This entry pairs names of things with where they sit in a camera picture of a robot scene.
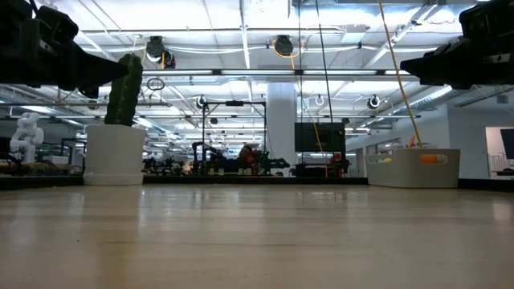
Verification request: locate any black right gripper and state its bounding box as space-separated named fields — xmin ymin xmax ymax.
xmin=400 ymin=0 xmax=514 ymax=91

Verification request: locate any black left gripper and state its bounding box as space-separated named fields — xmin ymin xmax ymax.
xmin=19 ymin=4 xmax=130 ymax=100

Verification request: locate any orange measuring cup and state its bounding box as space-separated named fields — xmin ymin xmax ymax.
xmin=407 ymin=135 xmax=447 ymax=165

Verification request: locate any grey plastic basket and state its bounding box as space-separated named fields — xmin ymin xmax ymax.
xmin=364 ymin=147 xmax=463 ymax=189

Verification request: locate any green cactus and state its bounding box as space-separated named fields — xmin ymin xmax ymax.
xmin=104 ymin=52 xmax=145 ymax=128

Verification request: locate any white hexagonal plant pot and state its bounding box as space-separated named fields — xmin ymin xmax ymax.
xmin=83 ymin=124 xmax=146 ymax=186

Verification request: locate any white building column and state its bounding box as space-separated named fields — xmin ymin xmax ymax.
xmin=266 ymin=82 xmax=299 ymax=161

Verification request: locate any long ceiling light bar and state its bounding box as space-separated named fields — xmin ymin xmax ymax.
xmin=142 ymin=68 xmax=410 ymax=78

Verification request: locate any background robot workstation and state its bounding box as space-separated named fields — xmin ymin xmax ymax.
xmin=191 ymin=142 xmax=291 ymax=177

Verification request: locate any yellow hanging cable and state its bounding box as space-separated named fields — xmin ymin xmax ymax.
xmin=377 ymin=0 xmax=423 ymax=149

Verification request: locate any dark wall monitor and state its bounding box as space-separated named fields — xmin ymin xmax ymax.
xmin=500 ymin=128 xmax=514 ymax=161

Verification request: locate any thin black hanging cable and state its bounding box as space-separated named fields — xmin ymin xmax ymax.
xmin=297 ymin=0 xmax=304 ymax=161

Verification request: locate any black gantry frame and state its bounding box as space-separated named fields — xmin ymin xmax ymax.
xmin=202 ymin=100 xmax=267 ymax=161

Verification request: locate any black aluminium table frame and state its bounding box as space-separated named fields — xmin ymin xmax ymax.
xmin=0 ymin=175 xmax=514 ymax=193

